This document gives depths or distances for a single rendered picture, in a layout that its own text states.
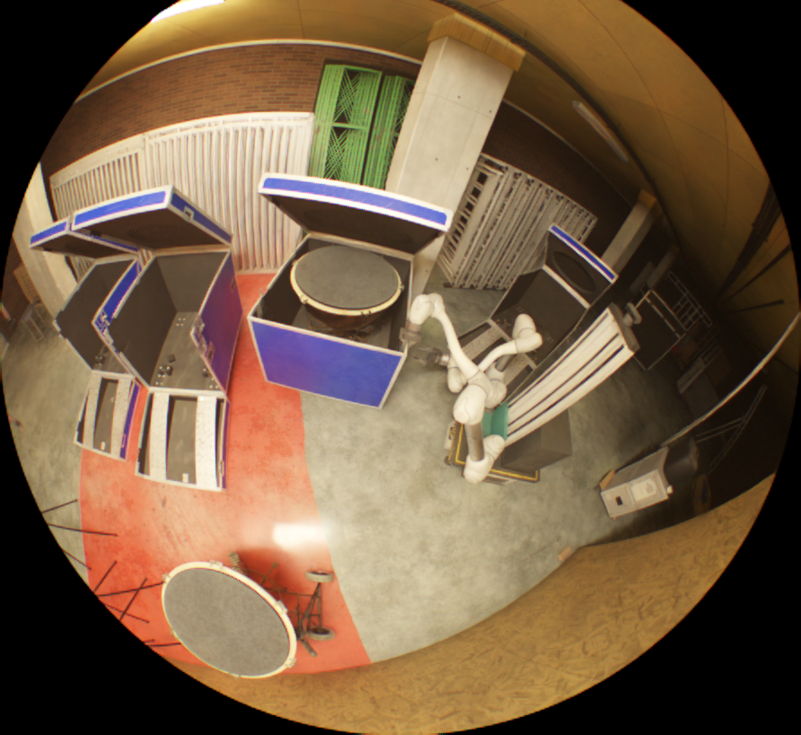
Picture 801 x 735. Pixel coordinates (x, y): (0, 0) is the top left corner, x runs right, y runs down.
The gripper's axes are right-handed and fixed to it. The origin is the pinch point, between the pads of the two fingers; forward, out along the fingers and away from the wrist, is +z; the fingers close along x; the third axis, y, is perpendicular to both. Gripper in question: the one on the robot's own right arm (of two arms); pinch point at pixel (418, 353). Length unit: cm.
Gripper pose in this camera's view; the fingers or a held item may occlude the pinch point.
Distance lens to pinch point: 181.0
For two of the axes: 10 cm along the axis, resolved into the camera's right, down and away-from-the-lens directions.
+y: -0.1, 5.7, -8.2
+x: -2.7, 7.9, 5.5
